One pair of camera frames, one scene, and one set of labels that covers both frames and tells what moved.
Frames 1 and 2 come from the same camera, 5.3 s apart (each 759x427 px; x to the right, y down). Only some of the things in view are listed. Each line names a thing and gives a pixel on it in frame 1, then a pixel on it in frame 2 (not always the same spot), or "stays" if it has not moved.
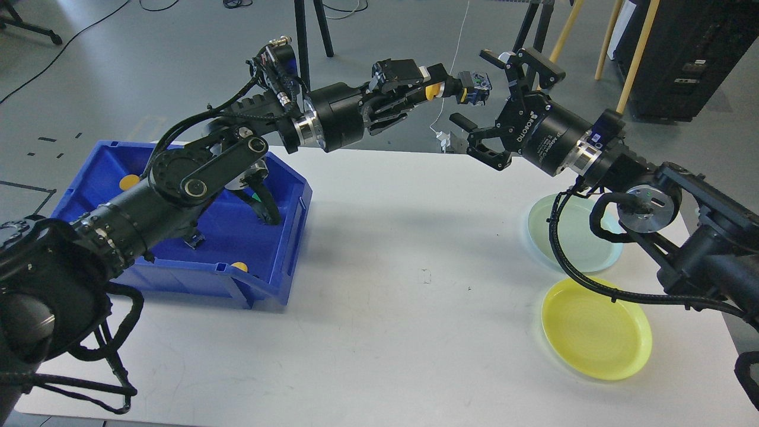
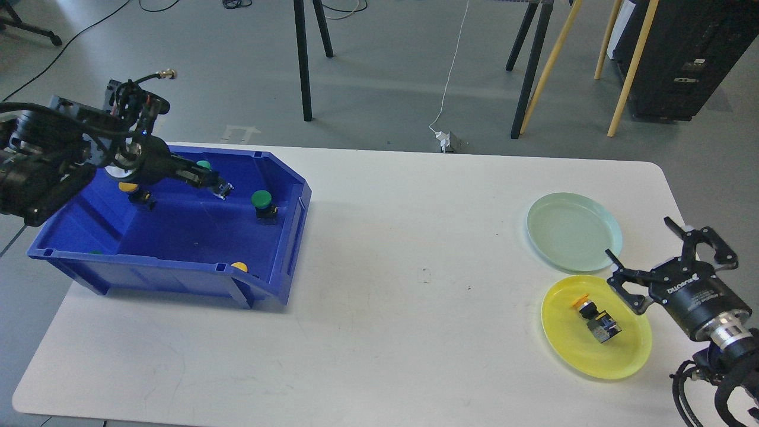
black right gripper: (539, 129) -> (694, 298)
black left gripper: (332, 116) -> (156, 165)
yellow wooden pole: (555, 55) stays
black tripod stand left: (299, 10) stays
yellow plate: (595, 337) stays
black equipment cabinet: (692, 47) stays
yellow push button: (474, 89) -> (600, 324)
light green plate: (584, 250) stays
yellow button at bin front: (241, 265) stays
